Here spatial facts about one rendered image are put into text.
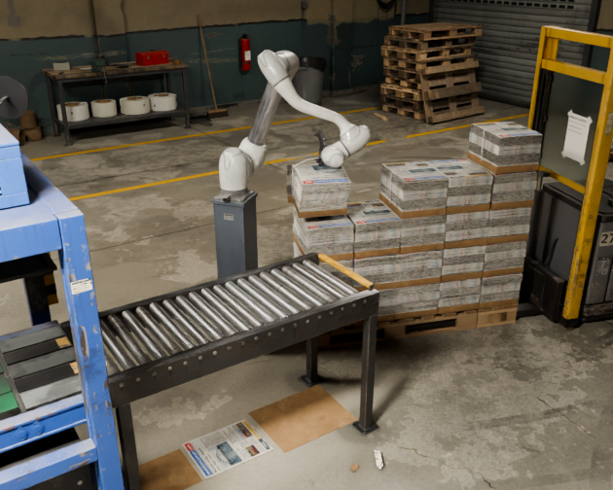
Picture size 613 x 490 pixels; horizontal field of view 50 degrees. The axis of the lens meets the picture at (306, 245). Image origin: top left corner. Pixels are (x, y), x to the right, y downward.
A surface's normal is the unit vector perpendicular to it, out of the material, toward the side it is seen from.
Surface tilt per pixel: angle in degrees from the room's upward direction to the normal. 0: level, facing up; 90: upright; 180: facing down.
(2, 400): 0
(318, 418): 0
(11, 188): 90
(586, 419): 0
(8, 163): 90
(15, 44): 90
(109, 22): 90
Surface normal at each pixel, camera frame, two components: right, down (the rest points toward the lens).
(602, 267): 0.25, 0.39
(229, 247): -0.32, 0.38
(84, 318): 0.56, 0.34
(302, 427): 0.00, -0.91
